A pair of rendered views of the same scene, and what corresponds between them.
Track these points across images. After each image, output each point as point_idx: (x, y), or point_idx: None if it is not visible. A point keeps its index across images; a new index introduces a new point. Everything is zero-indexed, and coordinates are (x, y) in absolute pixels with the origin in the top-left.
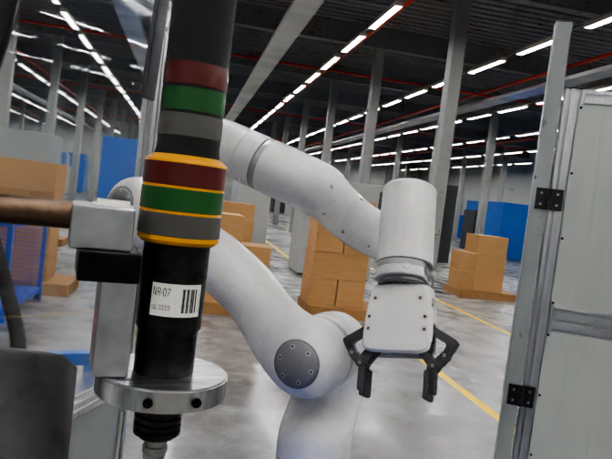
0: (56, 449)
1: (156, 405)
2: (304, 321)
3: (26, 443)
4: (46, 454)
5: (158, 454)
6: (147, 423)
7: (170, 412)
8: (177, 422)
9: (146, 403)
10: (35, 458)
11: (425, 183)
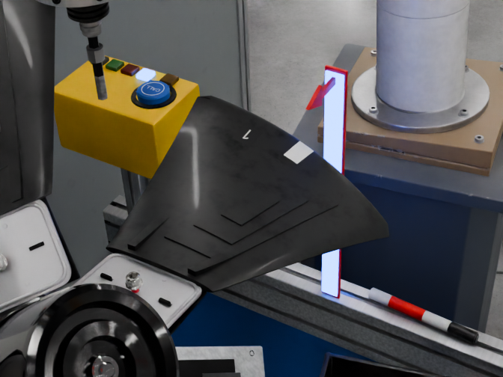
0: (43, 10)
1: (64, 1)
2: None
3: (16, 7)
4: (35, 16)
5: (93, 32)
6: (73, 9)
7: (78, 5)
8: (99, 6)
9: (55, 0)
10: (25, 19)
11: None
